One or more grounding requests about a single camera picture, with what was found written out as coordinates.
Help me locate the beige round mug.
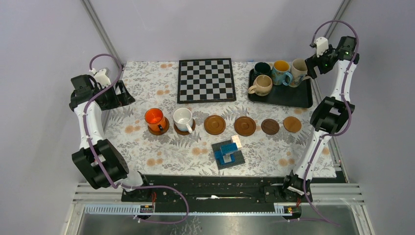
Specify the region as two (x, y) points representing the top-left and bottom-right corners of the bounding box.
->
(248, 75), (273, 96)

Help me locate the blue mug yellow inside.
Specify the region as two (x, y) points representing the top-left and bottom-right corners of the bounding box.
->
(271, 60), (293, 86)

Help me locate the black white chessboard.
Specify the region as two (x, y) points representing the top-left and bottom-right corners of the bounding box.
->
(177, 58), (236, 104)

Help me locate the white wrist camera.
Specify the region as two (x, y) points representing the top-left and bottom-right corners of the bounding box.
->
(310, 37), (329, 58)
(90, 68), (111, 88)

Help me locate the cream tall mug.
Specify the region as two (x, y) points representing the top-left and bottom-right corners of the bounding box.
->
(289, 58), (311, 88)

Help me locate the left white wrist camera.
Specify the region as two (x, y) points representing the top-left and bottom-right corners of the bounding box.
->
(90, 68), (111, 88)

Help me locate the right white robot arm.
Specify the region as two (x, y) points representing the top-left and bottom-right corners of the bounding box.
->
(279, 36), (359, 202)

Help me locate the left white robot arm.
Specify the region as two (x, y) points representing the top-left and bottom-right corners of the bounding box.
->
(69, 74), (152, 201)

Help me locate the lego brick model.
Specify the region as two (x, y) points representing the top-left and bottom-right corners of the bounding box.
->
(211, 135), (246, 170)

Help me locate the dark walnut coaster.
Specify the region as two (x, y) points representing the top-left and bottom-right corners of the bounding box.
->
(261, 118), (280, 135)

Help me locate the light orange coaster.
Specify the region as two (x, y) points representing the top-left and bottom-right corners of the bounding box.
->
(283, 116), (302, 133)

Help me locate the brown wooden ringed coaster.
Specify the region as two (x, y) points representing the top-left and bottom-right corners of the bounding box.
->
(204, 115), (226, 135)
(174, 119), (196, 136)
(234, 116), (256, 137)
(147, 117), (170, 136)

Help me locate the black cup tray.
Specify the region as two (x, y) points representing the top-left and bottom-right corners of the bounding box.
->
(248, 79), (313, 108)

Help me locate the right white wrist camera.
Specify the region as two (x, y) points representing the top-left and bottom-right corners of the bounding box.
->
(310, 37), (329, 58)

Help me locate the orange mug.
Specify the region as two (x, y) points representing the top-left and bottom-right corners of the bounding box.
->
(145, 108), (165, 130)

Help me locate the white mug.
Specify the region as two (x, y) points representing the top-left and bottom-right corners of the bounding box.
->
(173, 108), (193, 134)

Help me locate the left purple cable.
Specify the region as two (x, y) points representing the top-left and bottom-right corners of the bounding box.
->
(82, 53), (190, 225)

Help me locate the dark green mug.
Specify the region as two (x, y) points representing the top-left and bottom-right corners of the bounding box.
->
(253, 62), (272, 79)

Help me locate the floral tablecloth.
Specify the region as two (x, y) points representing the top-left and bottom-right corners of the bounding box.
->
(105, 62), (314, 177)

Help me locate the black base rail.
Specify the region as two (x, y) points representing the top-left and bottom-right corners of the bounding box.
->
(118, 175), (307, 213)

